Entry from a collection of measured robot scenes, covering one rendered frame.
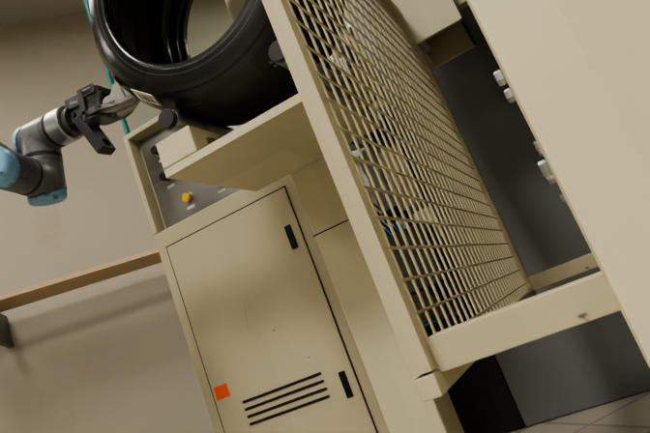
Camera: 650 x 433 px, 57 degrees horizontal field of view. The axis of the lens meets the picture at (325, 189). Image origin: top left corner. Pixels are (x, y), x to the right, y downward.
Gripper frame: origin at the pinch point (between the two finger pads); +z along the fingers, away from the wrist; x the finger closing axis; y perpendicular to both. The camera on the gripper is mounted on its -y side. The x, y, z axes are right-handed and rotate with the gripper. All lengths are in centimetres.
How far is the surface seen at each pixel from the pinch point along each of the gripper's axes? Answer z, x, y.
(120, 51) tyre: 7.7, -11.8, 5.6
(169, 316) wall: -207, 254, -34
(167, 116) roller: 15.2, -10.6, -11.8
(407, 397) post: 36, 26, -80
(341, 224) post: 32, 26, -39
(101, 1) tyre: 5.3, -11.9, 18.6
